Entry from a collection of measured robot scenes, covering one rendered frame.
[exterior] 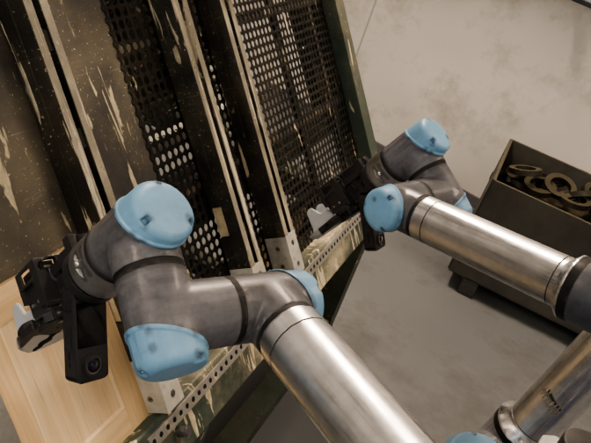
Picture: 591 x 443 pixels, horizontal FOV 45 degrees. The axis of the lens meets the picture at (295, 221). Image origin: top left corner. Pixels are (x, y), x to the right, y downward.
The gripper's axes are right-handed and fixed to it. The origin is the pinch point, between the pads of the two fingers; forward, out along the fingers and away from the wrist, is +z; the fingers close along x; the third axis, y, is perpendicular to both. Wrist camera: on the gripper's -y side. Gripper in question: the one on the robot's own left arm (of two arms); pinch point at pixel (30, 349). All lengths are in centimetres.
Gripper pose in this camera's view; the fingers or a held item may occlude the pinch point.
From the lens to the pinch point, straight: 100.6
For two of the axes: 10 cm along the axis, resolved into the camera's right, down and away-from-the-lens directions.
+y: -4.0, -8.8, 2.5
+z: -6.4, 4.7, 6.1
